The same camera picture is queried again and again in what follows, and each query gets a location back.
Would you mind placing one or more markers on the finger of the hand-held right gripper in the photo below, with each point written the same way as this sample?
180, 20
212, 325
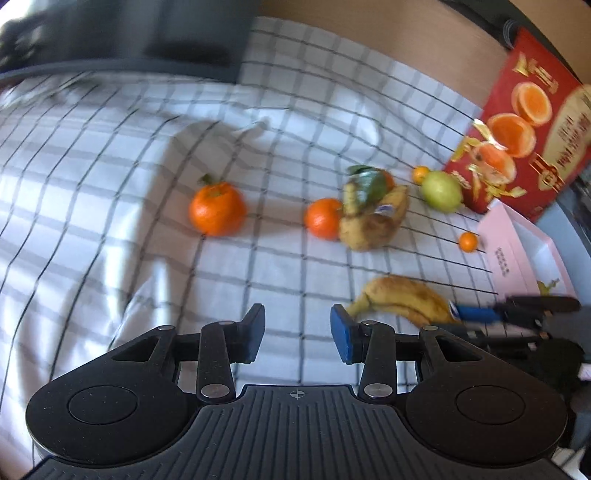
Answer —
475, 314
503, 342

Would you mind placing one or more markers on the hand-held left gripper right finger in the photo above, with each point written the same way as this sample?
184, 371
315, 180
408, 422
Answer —
340, 334

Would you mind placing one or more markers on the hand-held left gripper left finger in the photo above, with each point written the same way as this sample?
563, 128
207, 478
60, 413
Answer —
254, 332

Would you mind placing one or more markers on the pink cardboard box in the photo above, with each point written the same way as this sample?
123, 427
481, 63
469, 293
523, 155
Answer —
508, 249

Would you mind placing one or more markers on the yellow spotted banana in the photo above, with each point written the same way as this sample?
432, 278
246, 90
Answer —
401, 293

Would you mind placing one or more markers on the brown overripe banana bunch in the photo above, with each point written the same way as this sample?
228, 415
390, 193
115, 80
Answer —
369, 230

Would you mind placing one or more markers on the round orange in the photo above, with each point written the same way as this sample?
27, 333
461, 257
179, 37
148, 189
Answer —
323, 219

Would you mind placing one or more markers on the large mandarin with stem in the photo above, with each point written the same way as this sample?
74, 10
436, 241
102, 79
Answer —
217, 210

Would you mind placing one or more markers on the small kumquat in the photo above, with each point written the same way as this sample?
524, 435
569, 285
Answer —
420, 175
468, 242

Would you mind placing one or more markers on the orange with green leaves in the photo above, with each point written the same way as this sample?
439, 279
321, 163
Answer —
369, 184

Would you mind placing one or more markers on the red orange-print box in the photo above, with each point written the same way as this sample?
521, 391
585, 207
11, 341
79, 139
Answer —
545, 152

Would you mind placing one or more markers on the white black checked cloth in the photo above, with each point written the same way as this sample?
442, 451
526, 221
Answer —
115, 184

